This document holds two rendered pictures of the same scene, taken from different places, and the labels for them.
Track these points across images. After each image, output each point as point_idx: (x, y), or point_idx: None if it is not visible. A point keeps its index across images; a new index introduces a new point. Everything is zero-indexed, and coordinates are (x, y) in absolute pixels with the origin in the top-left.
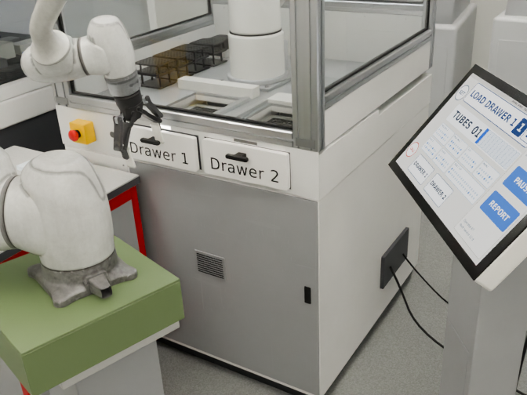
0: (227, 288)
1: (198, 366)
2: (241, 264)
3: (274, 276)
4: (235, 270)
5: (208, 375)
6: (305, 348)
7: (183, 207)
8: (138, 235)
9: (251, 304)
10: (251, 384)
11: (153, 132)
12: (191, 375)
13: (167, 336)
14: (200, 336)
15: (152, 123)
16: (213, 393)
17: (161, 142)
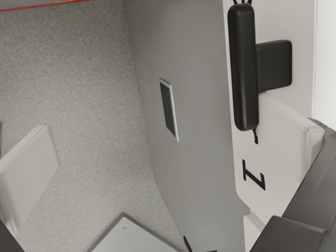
0: (164, 124)
1: (126, 47)
2: (181, 168)
3: (187, 215)
4: (176, 152)
5: (123, 67)
6: (166, 199)
7: (197, 83)
8: None
9: (166, 154)
10: (142, 109)
11: (275, 111)
12: (113, 52)
13: (124, 1)
14: (136, 57)
15: (309, 150)
16: (109, 90)
17: (257, 128)
